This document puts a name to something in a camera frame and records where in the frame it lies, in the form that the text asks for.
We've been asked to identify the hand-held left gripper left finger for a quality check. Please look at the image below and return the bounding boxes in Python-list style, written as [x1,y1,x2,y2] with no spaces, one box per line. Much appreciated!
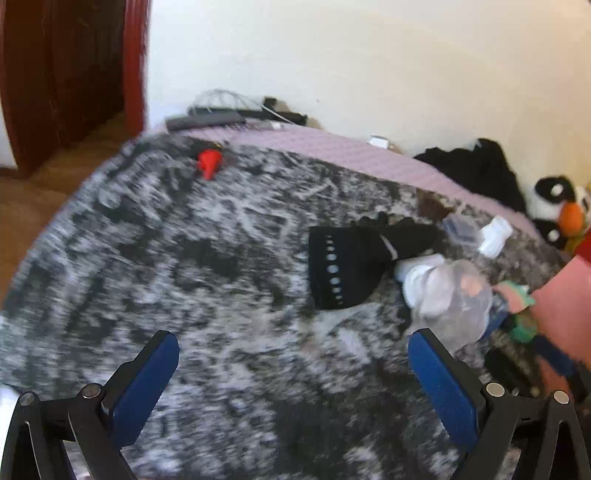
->
[0,330,181,480]

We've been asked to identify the clear plastic case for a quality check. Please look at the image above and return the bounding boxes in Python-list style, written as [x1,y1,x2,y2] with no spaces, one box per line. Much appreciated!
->
[442,213,481,245]

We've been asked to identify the pink cardboard box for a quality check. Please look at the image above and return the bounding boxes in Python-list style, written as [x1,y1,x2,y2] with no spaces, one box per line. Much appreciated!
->
[526,254,591,402]

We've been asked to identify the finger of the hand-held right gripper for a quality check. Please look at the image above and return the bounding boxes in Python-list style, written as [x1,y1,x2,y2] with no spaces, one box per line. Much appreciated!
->
[533,335,580,377]

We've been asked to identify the small blue object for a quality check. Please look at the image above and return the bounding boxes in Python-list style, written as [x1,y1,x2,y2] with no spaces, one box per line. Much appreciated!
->
[485,295,513,340]

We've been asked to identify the black dotted knit cloth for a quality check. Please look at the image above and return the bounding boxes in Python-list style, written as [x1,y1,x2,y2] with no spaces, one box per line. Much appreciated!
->
[308,226,398,311]

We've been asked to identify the black clothes pile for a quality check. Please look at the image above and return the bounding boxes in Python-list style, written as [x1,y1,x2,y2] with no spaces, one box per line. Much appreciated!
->
[414,138,527,213]

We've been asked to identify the black electronic device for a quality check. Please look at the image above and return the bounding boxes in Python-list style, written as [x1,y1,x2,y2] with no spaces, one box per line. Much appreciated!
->
[238,97,308,125]

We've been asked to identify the dark wooden door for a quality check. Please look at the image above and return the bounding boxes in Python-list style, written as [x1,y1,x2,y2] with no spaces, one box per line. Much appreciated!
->
[0,0,153,178]

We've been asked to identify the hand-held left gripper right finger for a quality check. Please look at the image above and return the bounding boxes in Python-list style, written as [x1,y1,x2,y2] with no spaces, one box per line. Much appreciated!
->
[407,328,591,480]

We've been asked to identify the white ribbed jar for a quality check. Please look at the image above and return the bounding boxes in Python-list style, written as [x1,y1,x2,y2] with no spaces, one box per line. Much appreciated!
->
[478,217,513,258]

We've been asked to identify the black power strip with cables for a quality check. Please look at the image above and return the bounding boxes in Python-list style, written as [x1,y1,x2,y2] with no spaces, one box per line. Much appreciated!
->
[189,89,296,125]

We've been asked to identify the pastel striped tube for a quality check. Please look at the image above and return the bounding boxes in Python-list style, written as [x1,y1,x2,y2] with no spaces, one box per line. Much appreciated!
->
[492,281,536,315]

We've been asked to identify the grey patterned blanket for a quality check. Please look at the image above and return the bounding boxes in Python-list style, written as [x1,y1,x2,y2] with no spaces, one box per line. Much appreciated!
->
[0,134,573,480]

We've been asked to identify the small red plastic object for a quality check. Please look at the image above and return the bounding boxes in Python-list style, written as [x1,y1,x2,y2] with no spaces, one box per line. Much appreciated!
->
[198,148,223,181]

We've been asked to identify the panda plush toy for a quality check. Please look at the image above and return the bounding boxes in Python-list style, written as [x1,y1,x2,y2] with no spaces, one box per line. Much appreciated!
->
[533,174,591,252]

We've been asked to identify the green round tin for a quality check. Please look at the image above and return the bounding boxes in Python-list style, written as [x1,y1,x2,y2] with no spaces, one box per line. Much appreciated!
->
[508,314,539,344]

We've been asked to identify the purple quilted bedsheet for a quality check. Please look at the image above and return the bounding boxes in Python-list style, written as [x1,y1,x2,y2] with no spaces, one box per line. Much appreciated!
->
[157,122,541,241]

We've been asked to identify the brown wooden block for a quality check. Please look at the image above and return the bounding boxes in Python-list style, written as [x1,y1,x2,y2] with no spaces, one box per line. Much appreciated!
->
[418,191,455,220]

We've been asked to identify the clear plastic bag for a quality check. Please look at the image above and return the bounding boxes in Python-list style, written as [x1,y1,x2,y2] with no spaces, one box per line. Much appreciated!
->
[411,258,494,354]

